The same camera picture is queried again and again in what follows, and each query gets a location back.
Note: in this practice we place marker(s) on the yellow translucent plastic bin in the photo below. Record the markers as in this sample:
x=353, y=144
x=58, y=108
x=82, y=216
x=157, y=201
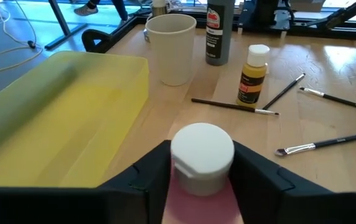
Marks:
x=72, y=124

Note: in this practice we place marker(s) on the person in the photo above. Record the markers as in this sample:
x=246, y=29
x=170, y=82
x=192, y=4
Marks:
x=86, y=11

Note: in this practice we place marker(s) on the black metal stand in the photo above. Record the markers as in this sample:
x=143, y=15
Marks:
x=60, y=18

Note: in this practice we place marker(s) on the black paintbrush long silver ferrule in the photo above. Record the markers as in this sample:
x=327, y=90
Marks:
x=346, y=102

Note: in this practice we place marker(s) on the angled flat bristle paintbrush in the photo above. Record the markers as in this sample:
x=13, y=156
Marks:
x=336, y=142

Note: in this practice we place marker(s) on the thin black liner paintbrush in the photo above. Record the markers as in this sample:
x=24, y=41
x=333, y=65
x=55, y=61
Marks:
x=283, y=91

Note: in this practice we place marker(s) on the small ochre paint bottle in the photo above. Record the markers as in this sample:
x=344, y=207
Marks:
x=252, y=73

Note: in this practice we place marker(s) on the beige plastic cup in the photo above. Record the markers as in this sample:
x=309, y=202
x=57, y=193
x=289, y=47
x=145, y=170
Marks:
x=173, y=53

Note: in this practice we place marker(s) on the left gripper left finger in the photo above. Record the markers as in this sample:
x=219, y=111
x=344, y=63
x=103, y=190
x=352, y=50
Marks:
x=128, y=202

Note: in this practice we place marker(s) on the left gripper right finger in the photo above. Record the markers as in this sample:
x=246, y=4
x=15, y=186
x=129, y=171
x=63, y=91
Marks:
x=274, y=202

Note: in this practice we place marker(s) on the large grey paint bottle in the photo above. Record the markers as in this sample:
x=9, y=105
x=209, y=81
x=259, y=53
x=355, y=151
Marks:
x=229, y=31

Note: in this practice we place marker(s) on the large pink paint bottle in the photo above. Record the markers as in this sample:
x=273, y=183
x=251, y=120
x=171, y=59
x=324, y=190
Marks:
x=201, y=149

